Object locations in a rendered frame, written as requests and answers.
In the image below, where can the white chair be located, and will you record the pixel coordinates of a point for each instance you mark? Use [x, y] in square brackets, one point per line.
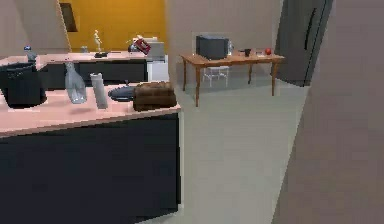
[216, 74]

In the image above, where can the black mug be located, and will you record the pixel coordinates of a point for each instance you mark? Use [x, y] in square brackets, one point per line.
[247, 52]

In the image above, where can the white cabinet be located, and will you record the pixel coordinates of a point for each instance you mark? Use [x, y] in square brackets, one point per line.
[157, 70]

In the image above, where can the brown wooden table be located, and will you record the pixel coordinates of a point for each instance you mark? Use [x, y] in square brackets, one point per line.
[230, 66]

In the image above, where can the red apple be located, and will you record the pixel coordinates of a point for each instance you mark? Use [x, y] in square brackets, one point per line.
[268, 51]

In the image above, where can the small grey cup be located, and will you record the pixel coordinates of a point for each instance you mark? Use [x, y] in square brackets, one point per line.
[84, 49]

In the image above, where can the grey spray bottle blue cap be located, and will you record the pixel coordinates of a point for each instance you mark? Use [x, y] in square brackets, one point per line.
[30, 53]

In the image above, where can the black pot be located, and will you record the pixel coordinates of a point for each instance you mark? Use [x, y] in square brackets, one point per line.
[23, 85]

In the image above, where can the white figurine statue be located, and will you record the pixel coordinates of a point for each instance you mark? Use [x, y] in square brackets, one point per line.
[98, 43]

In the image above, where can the grey paper towel roll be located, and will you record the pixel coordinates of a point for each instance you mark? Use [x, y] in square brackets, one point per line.
[99, 90]

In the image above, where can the grey box appliance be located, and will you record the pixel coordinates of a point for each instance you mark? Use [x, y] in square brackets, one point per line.
[156, 50]

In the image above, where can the dark framed wall picture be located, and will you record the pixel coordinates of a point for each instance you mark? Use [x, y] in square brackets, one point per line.
[69, 16]

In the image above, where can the brown bread loaf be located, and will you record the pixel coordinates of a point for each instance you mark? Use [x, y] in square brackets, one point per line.
[154, 96]

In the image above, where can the dark grey fridge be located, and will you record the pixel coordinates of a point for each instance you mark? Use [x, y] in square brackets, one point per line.
[300, 40]

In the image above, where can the long dark cabinet pink worktop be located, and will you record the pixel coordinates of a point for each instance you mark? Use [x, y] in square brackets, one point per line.
[110, 70]

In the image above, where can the black microwave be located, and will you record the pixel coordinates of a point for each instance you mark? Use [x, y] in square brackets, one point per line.
[212, 47]

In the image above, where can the dark cabinet with pink worktop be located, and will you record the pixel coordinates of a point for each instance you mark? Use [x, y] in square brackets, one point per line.
[90, 170]

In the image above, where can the clear glass bottle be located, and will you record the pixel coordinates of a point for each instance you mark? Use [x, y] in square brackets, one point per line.
[74, 85]

